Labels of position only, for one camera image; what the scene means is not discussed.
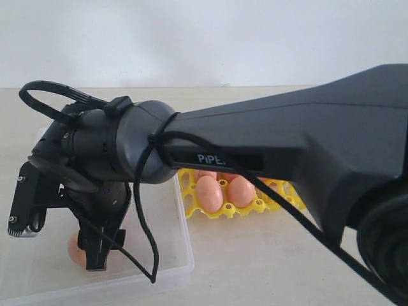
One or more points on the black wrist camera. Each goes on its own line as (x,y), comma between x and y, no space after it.
(28,211)

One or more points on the yellow plastic egg tray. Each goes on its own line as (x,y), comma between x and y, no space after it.
(187,180)

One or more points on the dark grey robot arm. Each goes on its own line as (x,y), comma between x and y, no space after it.
(333,156)

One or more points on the brown egg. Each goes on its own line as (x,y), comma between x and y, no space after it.
(209,194)
(202,173)
(229,176)
(77,255)
(240,192)

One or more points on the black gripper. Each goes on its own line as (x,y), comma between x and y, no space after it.
(100,216)

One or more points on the clear plastic box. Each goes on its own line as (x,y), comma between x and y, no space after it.
(39,271)

